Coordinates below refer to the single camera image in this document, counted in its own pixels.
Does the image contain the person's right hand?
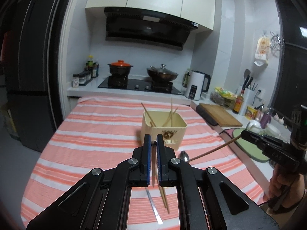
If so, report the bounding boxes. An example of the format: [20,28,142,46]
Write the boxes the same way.
[268,164,305,212]

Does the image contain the green cutting mat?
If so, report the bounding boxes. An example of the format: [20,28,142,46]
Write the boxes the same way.
[235,138,269,163]

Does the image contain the cream utensil holder box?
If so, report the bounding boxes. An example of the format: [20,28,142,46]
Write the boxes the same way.
[140,111,187,151]

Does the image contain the white knife block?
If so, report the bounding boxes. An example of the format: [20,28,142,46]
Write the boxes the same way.
[238,68,260,116]

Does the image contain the pink striped tablecloth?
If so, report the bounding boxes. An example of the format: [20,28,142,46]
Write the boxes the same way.
[21,97,267,225]

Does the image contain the hanging wire whisk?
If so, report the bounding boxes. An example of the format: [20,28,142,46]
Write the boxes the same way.
[270,31,285,57]

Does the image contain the purple cup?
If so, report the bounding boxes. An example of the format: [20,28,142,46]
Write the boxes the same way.
[260,112,271,129]

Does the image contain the black refrigerator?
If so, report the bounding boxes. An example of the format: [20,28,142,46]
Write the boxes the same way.
[1,0,63,152]

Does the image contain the steel spoon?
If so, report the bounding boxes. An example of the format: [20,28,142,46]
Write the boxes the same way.
[145,188,163,225]
[178,151,189,163]

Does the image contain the white bowl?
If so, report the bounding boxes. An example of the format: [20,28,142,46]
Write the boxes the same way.
[264,124,281,138]

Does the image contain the white electric kettle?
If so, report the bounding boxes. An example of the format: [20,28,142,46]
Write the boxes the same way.
[184,71,211,101]

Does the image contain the wok with glass lid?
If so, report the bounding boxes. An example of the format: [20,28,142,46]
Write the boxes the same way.
[146,64,178,82]

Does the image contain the wire basket with snacks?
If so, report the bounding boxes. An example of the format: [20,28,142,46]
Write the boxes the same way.
[210,87,237,109]

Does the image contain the glass jar behind kettle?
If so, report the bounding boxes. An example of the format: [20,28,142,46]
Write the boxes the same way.
[182,69,190,88]

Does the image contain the condiment bottles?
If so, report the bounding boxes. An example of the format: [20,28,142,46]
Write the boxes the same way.
[86,55,99,78]

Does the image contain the white spice jar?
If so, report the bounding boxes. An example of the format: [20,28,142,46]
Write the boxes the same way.
[72,74,79,88]

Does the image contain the black range hood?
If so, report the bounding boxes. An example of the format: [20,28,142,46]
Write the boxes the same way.
[104,7,198,50]

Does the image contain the sauce bottle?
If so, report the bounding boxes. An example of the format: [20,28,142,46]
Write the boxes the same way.
[233,88,245,114]

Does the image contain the hanging paper bag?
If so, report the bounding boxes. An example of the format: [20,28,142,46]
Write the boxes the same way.
[254,35,270,67]

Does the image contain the black pot orange lid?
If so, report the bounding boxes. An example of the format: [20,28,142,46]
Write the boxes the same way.
[108,60,133,76]

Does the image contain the spice jar rack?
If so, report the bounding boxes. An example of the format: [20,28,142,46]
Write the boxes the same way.
[78,71,93,86]

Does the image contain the wooden cutting board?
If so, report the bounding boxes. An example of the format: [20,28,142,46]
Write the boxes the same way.
[196,103,243,128]

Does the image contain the garlic bulbs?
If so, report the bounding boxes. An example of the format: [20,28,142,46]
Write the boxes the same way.
[273,114,284,125]

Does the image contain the white teapot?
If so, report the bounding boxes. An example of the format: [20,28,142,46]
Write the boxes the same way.
[246,119,262,134]

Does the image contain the black gas cooktop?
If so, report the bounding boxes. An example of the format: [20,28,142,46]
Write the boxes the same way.
[98,76,183,96]

